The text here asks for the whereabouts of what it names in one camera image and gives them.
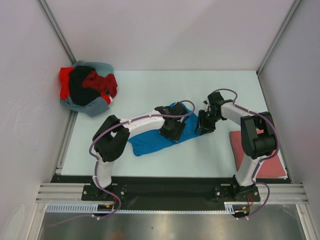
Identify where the folded pink t-shirt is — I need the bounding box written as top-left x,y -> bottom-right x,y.
229,130 -> 288,179

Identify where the grey plastic basket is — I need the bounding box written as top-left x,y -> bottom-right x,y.
60,61 -> 114,112

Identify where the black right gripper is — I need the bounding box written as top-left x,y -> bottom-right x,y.
195,109 -> 222,135

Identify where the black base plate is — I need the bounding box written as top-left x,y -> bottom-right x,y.
50,175 -> 291,211

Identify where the aluminium corner post right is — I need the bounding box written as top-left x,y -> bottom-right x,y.
256,0 -> 303,78

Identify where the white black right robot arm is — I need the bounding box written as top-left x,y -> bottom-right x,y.
195,89 -> 280,201

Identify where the blue t-shirt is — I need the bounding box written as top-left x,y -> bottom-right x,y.
128,112 -> 200,157

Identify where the aluminium corner post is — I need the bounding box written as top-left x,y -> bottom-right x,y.
36,0 -> 77,64
256,0 -> 303,78

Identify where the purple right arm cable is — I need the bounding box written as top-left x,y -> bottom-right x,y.
214,88 -> 278,183

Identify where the bright red t-shirt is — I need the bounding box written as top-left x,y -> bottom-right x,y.
59,66 -> 74,101

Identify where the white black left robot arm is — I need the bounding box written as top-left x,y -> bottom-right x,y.
89,102 -> 193,200

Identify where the grey t-shirt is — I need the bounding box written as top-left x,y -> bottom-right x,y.
71,96 -> 110,118

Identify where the dark red t-shirt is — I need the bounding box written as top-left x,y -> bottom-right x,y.
82,70 -> 118,98

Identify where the aluminium front rail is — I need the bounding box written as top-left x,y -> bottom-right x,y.
36,183 -> 309,204

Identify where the black t-shirt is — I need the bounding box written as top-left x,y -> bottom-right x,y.
68,65 -> 101,107

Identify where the aluminium corner post left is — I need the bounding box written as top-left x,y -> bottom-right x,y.
36,0 -> 77,64

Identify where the white slotted cable duct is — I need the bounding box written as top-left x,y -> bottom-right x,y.
46,202 -> 251,215

